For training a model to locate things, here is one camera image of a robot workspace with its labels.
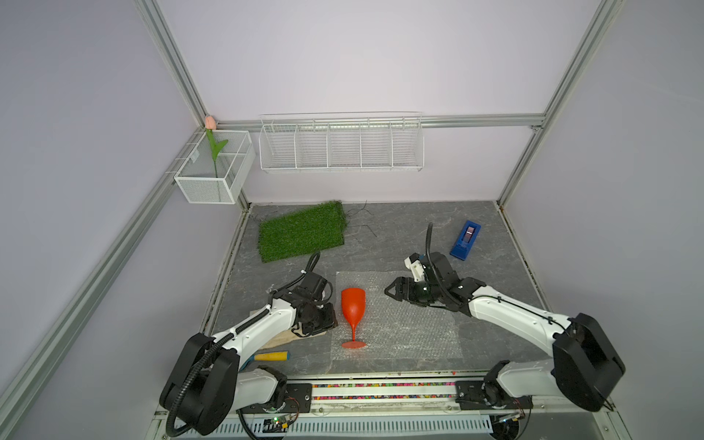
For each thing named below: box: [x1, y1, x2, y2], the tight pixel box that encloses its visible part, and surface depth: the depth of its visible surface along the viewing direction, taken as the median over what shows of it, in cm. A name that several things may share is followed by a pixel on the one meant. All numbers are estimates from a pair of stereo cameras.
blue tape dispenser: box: [449, 220, 482, 262], surface depth 104 cm
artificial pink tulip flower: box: [204, 115, 229, 179], surface depth 92 cm
